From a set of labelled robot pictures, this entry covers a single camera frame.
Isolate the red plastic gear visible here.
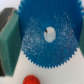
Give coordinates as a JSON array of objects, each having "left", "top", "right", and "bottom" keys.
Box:
[{"left": 23, "top": 75, "right": 40, "bottom": 84}]

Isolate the blue plastic gear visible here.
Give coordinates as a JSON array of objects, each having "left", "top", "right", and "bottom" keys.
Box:
[{"left": 18, "top": 0, "right": 82, "bottom": 68}]

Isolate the green padded gripper right finger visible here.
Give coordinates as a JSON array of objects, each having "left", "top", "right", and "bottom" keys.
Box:
[{"left": 79, "top": 16, "right": 84, "bottom": 54}]

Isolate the green padded gripper left finger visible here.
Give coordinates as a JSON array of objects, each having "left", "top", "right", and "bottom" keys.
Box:
[{"left": 0, "top": 8, "right": 22, "bottom": 76}]

